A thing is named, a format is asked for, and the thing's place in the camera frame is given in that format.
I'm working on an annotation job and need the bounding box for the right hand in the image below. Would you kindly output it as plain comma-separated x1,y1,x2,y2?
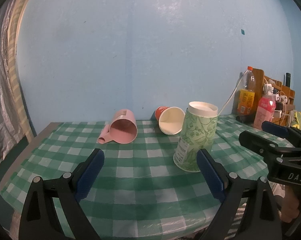
281,185,300,223

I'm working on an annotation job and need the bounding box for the pink plastic mug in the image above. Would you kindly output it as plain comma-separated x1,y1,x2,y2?
97,109,138,144

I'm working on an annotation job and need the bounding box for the red paper cup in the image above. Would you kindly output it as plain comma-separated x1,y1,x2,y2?
155,106,185,135

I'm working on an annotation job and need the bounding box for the green patterned paper cup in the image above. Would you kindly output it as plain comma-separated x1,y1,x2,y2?
173,101,218,173

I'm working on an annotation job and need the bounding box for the green checkered tablecloth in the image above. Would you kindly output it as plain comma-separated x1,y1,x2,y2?
0,113,291,240

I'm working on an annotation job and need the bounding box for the silver grey curtain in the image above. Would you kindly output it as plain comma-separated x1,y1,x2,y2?
0,0,34,164

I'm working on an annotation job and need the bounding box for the orange soda bottle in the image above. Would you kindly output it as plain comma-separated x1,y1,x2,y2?
237,66,256,115

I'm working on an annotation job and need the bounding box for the wooden desk organizer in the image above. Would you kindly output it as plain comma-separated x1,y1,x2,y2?
251,68,296,114

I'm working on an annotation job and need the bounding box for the white power cable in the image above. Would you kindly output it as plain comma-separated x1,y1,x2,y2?
218,74,246,116

